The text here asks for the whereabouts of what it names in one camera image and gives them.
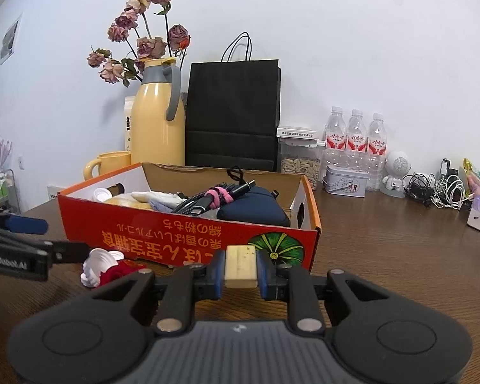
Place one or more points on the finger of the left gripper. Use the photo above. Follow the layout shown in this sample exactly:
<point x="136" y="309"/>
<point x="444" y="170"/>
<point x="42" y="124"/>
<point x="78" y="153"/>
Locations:
<point x="21" y="224"/>

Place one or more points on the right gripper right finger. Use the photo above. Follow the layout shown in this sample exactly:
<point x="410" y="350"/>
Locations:
<point x="372" y="334"/>

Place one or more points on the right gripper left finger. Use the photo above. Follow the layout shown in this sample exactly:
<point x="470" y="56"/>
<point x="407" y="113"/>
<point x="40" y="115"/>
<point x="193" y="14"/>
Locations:
<point x="109" y="335"/>

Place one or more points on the red knitted item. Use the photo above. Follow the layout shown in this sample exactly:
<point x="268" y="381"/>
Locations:
<point x="121" y="269"/>

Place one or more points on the beige eraser block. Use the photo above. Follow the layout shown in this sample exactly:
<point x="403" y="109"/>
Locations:
<point x="240" y="270"/>

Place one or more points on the navy blue pouch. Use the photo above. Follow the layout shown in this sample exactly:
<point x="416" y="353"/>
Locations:
<point x="257" y="206"/>

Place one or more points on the white round cap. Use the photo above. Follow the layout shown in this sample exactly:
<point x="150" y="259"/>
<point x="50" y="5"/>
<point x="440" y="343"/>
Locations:
<point x="101" y="195"/>

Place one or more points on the red cardboard box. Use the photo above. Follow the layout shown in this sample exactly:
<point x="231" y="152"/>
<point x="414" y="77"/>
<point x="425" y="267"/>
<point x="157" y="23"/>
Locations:
<point x="173" y="239"/>

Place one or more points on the yellow ceramic mug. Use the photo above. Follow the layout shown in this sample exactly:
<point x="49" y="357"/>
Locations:
<point x="107" y="162"/>

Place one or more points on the white plush toy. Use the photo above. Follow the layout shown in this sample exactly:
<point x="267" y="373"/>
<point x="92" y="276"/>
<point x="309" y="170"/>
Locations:
<point x="153" y="201"/>

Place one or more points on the white tin box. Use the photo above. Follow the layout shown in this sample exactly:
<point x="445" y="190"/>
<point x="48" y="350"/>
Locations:
<point x="342" y="181"/>

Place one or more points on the yellow thermos jug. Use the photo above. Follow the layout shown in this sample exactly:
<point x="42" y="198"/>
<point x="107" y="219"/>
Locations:
<point x="158" y="117"/>

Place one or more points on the white robot figurine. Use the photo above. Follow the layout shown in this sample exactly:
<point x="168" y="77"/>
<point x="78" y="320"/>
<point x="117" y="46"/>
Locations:
<point x="397" y="166"/>

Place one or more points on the right water bottle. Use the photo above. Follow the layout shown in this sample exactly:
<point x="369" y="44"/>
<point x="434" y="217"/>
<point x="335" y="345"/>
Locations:
<point x="377" y="146"/>

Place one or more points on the water bottle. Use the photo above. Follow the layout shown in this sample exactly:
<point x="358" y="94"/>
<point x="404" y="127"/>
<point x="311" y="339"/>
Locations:
<point x="357" y="141"/>
<point x="335" y="138"/>
<point x="377" y="146"/>

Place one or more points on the colourful snack packets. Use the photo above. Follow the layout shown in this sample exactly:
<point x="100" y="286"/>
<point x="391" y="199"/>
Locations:
<point x="472" y="174"/>

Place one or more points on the left water bottle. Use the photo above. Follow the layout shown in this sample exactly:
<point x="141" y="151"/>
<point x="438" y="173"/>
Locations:
<point x="335" y="138"/>

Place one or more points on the middle water bottle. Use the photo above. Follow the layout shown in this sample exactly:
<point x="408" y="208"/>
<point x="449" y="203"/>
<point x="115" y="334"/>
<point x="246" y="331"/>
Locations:
<point x="357" y="141"/>

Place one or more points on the clear seed container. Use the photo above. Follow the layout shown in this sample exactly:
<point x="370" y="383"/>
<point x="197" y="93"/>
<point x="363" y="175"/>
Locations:
<point x="300" y="152"/>

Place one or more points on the dried pink rose bouquet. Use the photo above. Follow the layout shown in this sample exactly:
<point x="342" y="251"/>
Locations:
<point x="143" y="25"/>

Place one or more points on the black paper bag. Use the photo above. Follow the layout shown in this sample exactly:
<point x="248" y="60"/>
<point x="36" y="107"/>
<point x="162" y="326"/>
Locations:
<point x="233" y="110"/>

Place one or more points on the wire rack with items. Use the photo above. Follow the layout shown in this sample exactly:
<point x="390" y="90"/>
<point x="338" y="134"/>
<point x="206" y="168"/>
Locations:
<point x="9" y="197"/>

